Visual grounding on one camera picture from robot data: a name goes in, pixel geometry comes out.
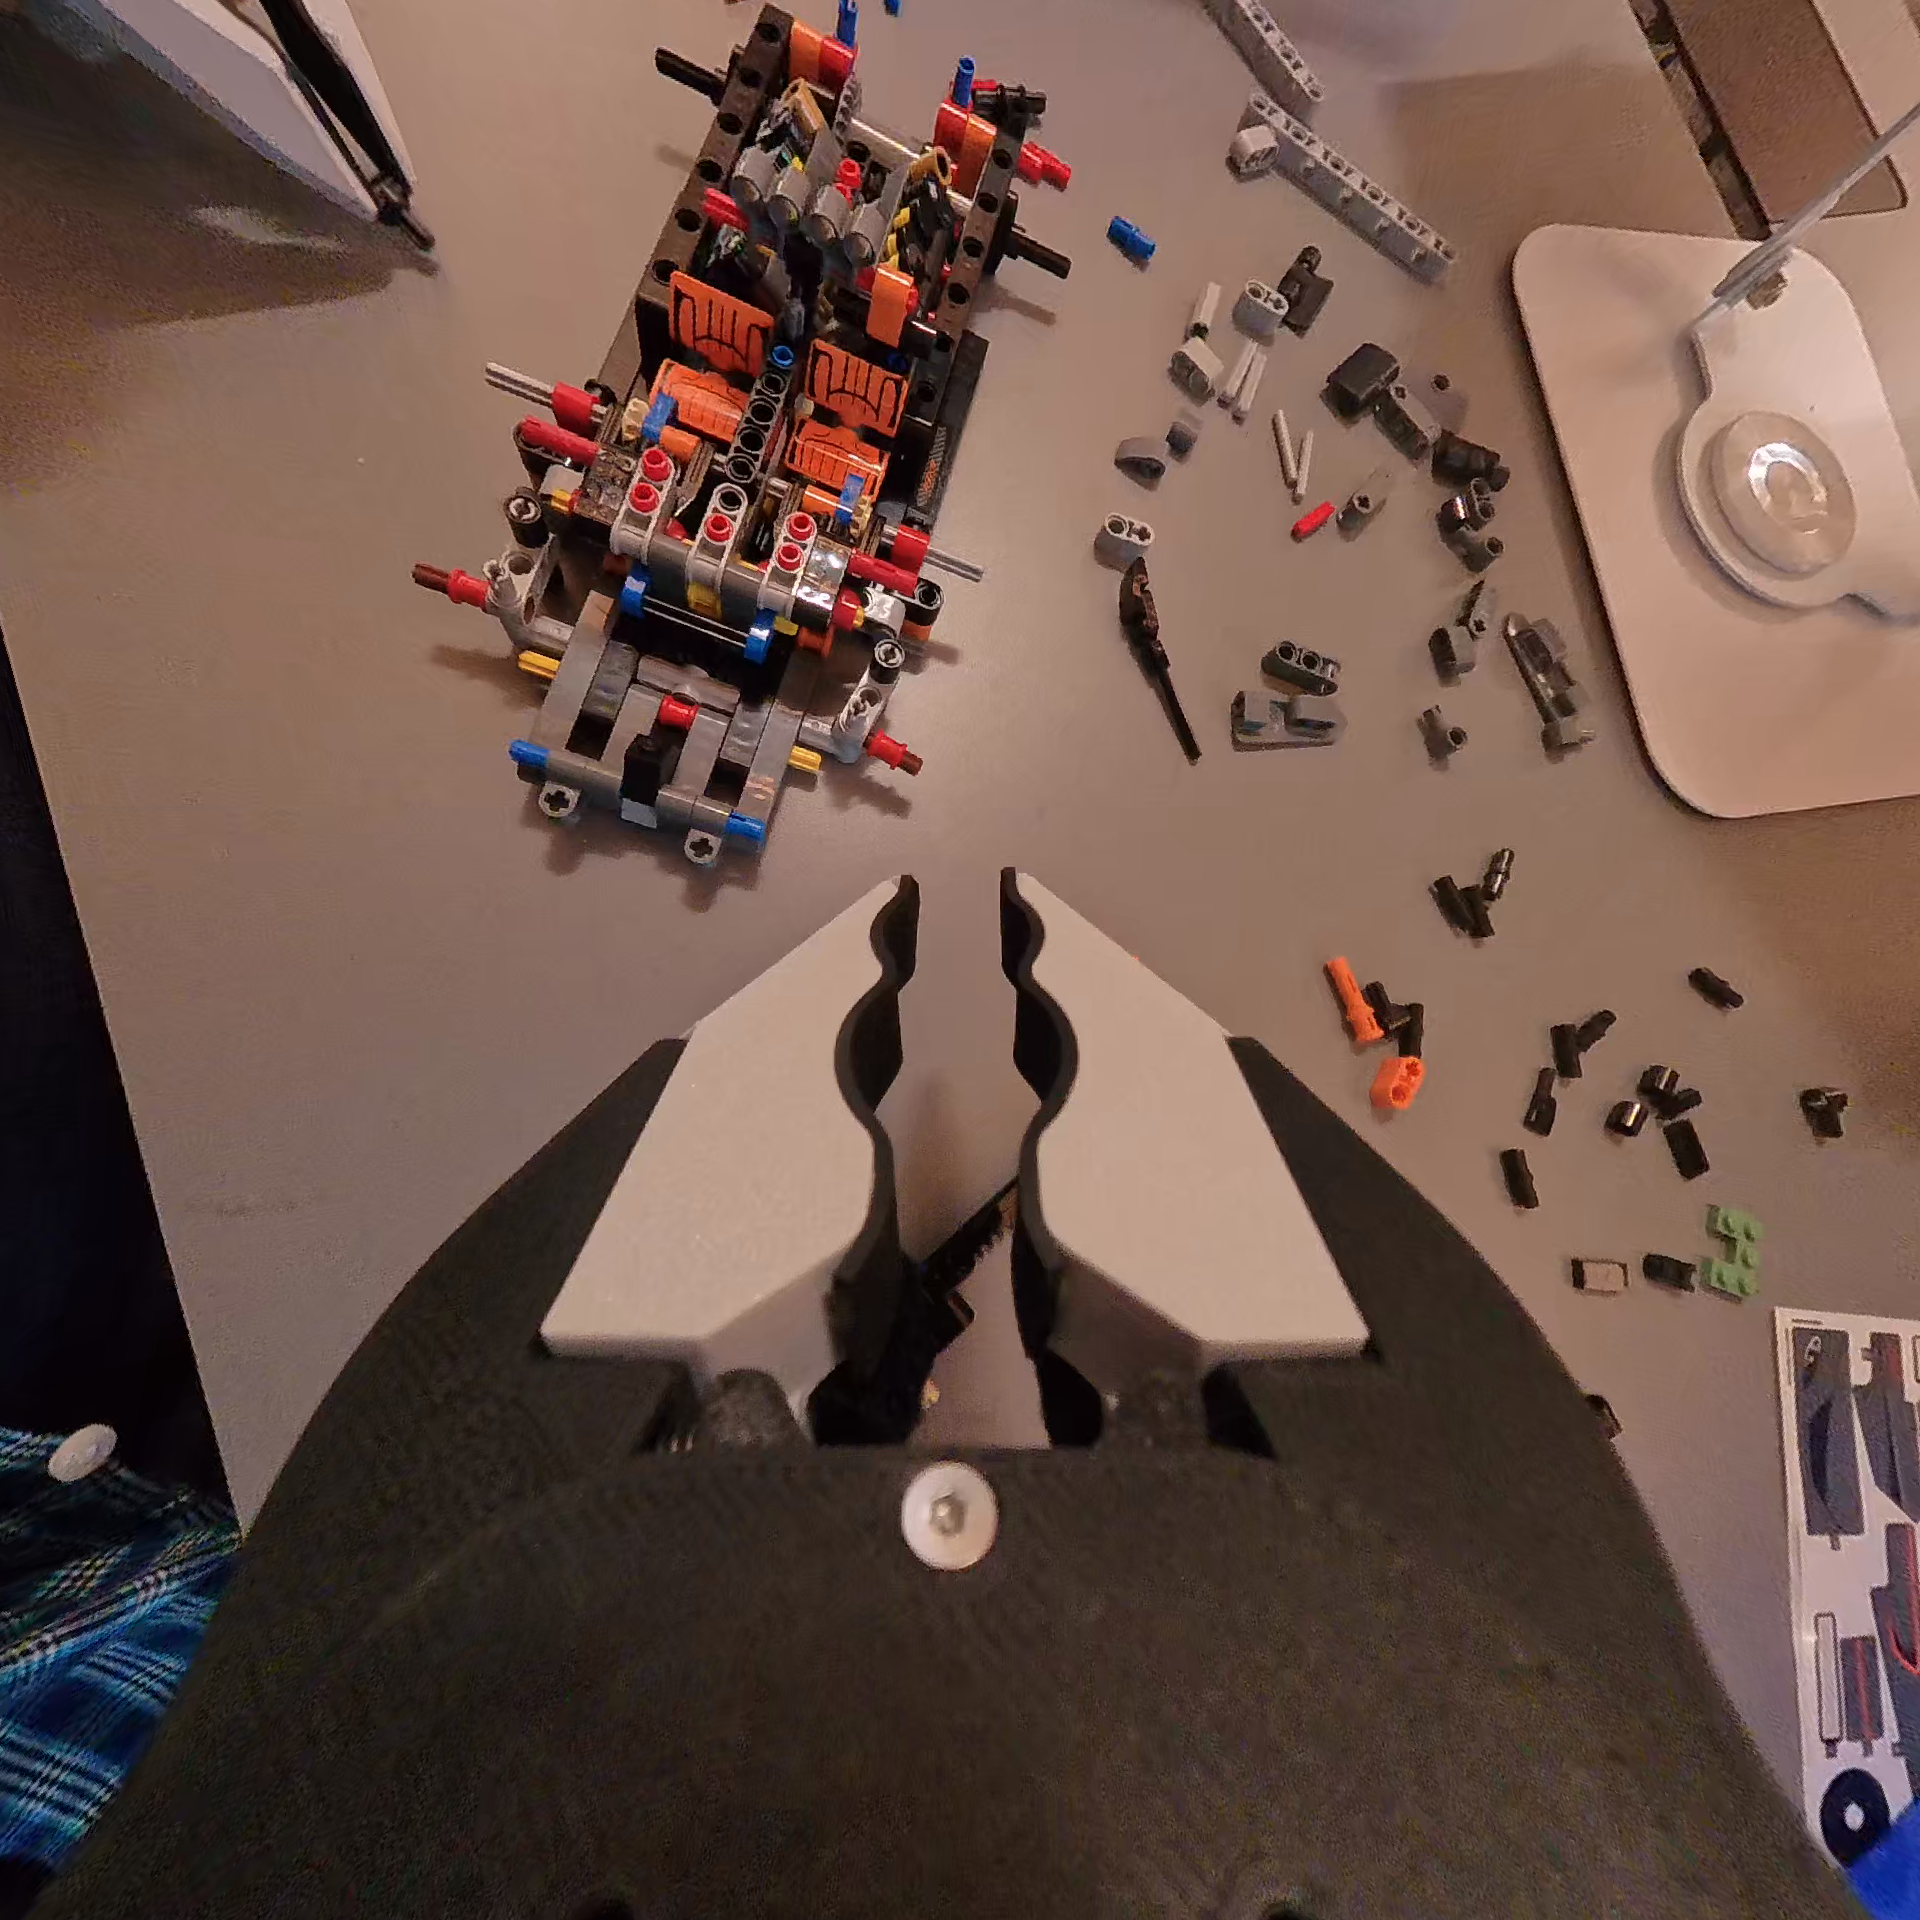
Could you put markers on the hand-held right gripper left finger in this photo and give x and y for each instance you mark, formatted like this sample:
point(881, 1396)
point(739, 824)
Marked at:
point(721, 1201)

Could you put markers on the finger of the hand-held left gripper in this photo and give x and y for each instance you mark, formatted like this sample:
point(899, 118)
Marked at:
point(358, 72)
point(226, 59)

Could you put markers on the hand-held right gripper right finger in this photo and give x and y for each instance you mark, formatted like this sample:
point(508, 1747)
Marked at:
point(1186, 1201)

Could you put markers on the black lego gear rack assembly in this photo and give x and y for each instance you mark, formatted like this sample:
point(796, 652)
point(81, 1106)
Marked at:
point(962, 1244)

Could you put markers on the orange two-hole lego connector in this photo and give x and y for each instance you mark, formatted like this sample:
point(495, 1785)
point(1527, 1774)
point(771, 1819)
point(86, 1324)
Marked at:
point(1388, 1092)

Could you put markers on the orange lego axle pin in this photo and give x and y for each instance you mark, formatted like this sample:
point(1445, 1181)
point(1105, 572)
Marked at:
point(1347, 997)

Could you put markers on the partly built lego car chassis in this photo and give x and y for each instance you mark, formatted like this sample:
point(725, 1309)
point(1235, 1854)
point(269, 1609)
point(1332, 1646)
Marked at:
point(751, 451)

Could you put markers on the dark grey lego panel piece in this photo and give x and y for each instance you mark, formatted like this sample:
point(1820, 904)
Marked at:
point(1290, 722)

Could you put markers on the scattered small black lego pieces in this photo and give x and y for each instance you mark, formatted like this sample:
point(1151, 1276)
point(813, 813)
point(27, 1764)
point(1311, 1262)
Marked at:
point(1685, 1148)

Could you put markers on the dark grey three-hole lego beam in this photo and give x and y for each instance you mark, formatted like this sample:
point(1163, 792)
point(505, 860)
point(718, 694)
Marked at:
point(1299, 668)

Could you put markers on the green lego plate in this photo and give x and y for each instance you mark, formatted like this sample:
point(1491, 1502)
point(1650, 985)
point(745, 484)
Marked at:
point(1733, 1276)

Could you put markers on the black lego lever with axle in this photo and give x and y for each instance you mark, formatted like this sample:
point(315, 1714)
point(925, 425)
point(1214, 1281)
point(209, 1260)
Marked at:
point(1148, 614)

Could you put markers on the grey lego connector assembly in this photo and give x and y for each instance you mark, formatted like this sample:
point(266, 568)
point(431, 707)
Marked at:
point(1561, 698)

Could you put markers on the black lego angle connector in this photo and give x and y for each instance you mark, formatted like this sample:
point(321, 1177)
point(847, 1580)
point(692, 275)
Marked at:
point(1009, 100)

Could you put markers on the red lego pin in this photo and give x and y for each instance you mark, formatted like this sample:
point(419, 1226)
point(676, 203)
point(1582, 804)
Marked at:
point(1045, 162)

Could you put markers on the lego sticker sheet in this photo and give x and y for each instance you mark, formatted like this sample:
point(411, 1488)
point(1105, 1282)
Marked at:
point(1853, 1499)

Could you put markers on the blue lego pin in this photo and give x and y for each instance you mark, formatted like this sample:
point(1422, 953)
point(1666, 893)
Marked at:
point(1133, 240)

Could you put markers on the scattered grey lego pieces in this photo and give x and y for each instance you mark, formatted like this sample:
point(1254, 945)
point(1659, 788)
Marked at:
point(1260, 310)

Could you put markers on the long grey lego beam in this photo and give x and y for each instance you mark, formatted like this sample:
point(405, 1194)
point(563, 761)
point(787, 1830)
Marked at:
point(1349, 181)
point(1277, 44)

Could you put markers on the dark trousers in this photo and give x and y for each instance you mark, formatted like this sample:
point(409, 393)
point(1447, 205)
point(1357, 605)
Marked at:
point(61, 1125)

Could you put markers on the blue plaid shirt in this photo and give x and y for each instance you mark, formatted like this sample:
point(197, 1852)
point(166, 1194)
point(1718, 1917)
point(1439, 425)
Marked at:
point(91, 1621)

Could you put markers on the white desk stand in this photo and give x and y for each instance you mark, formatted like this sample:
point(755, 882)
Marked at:
point(1621, 523)

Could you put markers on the tan side table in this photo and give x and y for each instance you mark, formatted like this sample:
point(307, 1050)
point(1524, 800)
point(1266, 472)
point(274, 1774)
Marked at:
point(1756, 89)

